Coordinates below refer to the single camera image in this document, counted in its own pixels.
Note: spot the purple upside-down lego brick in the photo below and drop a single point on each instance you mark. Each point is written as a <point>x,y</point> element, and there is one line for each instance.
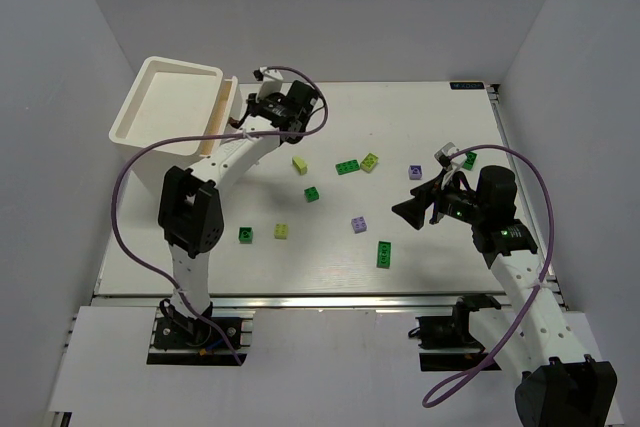
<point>415,172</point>

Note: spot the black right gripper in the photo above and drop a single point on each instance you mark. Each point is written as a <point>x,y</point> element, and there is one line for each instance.
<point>433,202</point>

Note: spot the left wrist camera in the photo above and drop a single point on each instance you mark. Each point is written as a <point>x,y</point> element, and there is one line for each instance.
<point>270,78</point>

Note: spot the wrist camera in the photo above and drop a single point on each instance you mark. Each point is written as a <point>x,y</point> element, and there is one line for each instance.
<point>443,155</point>
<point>270,78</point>

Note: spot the aluminium table edge rail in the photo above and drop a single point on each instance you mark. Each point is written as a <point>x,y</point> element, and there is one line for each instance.
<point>249,302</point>

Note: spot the green 2x3 lego brick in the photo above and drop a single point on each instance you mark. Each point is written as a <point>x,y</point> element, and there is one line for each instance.
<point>347,167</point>

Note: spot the green upside-down 2x2 lego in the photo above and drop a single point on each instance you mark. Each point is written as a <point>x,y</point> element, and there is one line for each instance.
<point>245,235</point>

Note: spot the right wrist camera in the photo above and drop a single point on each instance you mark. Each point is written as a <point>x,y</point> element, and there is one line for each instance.
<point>443,155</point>

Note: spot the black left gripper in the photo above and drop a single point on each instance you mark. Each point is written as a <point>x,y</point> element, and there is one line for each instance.
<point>254,108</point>

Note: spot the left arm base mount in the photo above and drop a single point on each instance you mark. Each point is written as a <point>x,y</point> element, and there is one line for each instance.
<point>177,340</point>

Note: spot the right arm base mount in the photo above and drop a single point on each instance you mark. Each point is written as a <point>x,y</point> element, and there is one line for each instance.
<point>445,343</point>

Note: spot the white drawer cabinet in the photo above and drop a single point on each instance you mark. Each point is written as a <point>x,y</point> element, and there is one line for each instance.
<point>168,99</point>

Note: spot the green 2x2 lego brick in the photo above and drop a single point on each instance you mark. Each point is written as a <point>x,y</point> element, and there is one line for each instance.
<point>311,194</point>

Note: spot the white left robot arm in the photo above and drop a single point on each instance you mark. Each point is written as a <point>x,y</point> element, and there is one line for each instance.
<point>190,211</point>

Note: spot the yellow-green lego wedge brick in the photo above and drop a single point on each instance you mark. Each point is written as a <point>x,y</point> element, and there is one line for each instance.
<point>300,165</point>

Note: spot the yellow-green 2x3 lego brick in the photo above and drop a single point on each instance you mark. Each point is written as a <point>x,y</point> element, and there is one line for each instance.
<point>369,162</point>

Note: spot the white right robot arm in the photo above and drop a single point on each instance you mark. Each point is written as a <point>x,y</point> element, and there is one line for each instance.
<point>557,380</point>

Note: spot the purple 2x2 lego brick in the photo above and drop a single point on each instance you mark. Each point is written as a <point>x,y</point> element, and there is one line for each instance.
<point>359,224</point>

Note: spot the blue label sticker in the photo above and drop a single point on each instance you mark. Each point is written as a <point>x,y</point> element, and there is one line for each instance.
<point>466,85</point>

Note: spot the yellow-green 2x2 lego brick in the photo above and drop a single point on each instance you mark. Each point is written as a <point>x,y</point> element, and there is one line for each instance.
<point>281,231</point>

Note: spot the green upside-down 2x3 lego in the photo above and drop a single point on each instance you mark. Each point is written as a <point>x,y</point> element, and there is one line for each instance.
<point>383,257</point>

